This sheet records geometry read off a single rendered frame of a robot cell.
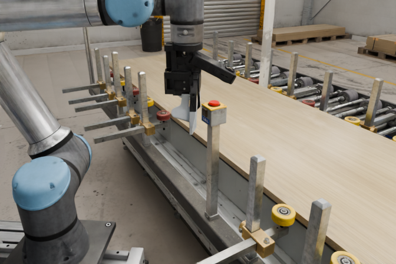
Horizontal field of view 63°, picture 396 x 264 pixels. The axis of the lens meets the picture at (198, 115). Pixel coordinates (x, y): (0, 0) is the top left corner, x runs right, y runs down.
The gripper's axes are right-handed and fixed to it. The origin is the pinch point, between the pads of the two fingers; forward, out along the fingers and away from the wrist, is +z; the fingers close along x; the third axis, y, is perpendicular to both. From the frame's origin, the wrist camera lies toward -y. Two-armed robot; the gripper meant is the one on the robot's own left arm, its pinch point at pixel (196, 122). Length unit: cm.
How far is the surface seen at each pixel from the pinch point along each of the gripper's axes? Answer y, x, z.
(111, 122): 62, -105, 51
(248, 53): -27, -192, 25
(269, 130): -32, -82, 42
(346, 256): -44, 1, 41
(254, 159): -17.1, -14.2, 18.7
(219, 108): -5.5, -33.9, 9.8
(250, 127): -22, -85, 42
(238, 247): -13, -7, 48
